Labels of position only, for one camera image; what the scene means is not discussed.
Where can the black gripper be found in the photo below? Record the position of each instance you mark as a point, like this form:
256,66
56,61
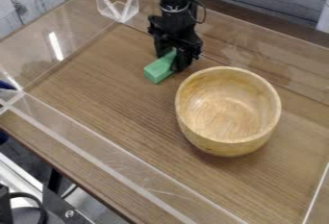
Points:
172,31

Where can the green rectangular block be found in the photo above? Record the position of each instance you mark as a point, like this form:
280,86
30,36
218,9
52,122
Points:
157,70

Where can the light brown wooden bowl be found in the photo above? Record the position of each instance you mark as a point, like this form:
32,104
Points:
227,110

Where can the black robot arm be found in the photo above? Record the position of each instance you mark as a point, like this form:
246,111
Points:
179,4

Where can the blue object at left edge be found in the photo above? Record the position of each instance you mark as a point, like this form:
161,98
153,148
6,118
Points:
4,85

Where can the black table leg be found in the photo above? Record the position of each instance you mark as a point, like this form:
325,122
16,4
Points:
54,181

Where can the clear acrylic tray wall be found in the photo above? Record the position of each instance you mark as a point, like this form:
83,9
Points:
93,118

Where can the black metal bracket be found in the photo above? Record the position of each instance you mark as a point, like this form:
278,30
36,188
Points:
61,212

